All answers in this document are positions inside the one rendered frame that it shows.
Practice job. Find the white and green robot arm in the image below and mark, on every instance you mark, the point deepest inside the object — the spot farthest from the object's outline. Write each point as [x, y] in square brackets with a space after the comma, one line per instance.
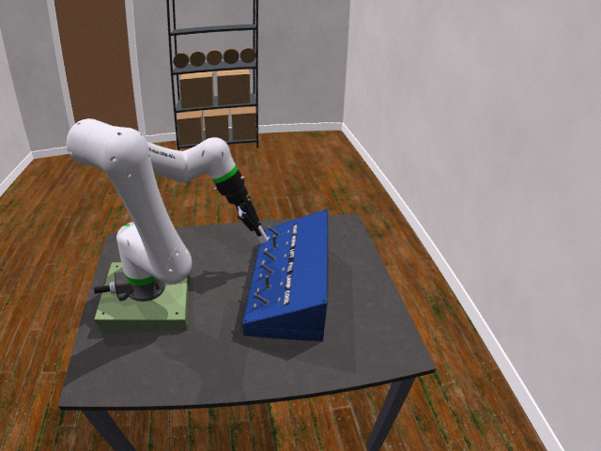
[150, 242]

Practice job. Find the blue control panel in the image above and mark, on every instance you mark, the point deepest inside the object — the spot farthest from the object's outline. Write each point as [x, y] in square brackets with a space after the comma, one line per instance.
[296, 281]

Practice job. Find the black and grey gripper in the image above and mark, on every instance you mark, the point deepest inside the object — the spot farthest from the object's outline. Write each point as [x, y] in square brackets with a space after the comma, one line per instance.
[250, 218]

